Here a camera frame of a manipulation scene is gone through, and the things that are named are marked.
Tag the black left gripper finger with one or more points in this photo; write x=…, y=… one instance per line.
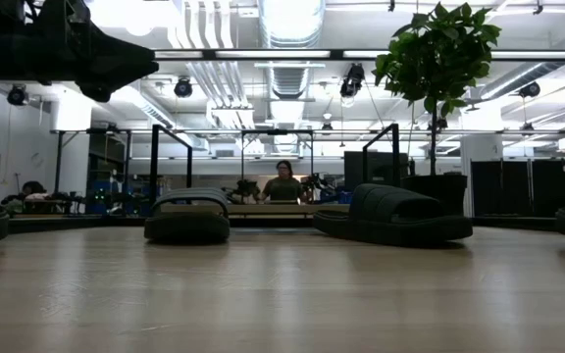
x=120, y=56
x=96, y=92

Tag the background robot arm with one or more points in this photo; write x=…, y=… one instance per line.
x=318, y=185
x=243, y=190

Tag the black ceiling spotlight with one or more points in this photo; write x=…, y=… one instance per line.
x=16, y=95
x=529, y=89
x=352, y=81
x=183, y=87

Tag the person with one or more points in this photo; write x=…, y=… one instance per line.
x=283, y=186
x=35, y=190

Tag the wooden background table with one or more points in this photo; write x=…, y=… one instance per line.
x=272, y=209

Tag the black overhead light bar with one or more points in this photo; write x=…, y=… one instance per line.
x=336, y=54

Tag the black cabinet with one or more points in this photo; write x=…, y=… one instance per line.
x=375, y=166

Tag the green leafy potted tree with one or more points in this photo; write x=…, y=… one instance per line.
x=437, y=54

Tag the black plant pot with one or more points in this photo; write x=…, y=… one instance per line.
x=446, y=193

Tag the black partition panels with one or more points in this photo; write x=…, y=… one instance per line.
x=518, y=186

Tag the black background rig frame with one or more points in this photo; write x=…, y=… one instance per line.
x=59, y=162

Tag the black metal shelf bracket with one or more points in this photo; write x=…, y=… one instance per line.
x=154, y=162
x=395, y=152

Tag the silver ceiling air duct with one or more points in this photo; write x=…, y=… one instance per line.
x=290, y=24

